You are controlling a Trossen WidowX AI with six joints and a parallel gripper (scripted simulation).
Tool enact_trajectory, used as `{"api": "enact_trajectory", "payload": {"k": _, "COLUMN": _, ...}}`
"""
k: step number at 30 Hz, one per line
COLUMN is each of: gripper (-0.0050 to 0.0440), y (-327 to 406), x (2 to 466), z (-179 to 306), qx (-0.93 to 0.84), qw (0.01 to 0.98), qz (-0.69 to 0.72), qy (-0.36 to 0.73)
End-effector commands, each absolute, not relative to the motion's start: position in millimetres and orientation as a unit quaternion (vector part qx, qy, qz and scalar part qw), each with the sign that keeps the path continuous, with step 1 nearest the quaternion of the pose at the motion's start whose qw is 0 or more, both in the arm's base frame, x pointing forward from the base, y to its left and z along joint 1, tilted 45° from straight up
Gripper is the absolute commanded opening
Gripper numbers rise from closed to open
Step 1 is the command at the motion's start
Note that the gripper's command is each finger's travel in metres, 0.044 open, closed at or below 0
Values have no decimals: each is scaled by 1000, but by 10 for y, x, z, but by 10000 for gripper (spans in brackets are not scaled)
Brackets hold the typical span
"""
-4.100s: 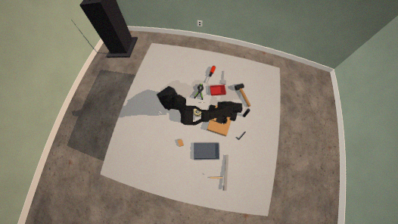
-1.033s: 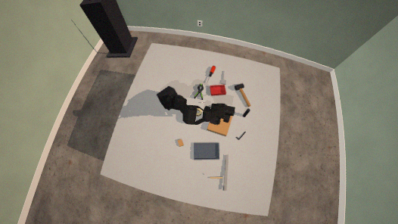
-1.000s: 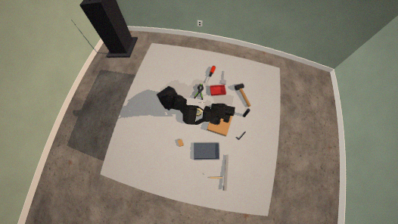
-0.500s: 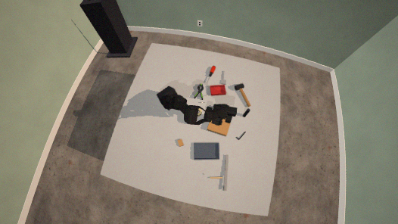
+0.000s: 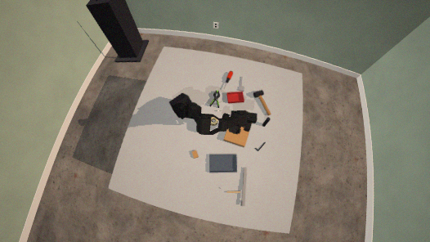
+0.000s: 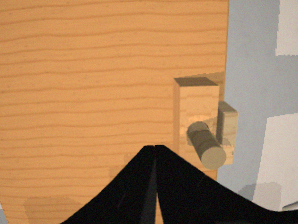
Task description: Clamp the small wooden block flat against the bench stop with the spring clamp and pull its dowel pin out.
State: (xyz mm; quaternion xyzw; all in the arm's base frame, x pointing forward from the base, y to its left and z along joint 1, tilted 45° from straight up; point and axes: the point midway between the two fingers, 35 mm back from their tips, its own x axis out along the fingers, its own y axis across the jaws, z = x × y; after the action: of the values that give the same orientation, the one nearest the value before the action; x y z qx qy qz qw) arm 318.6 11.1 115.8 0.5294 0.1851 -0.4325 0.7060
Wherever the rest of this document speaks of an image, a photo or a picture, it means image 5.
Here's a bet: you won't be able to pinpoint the red-handled screwdriver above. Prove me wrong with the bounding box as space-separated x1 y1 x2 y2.
226 71 233 84

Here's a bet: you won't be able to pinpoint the light wooden board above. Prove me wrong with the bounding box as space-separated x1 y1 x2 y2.
223 127 249 147

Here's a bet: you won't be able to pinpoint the red shallow tray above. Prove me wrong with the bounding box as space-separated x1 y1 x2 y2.
227 92 244 104

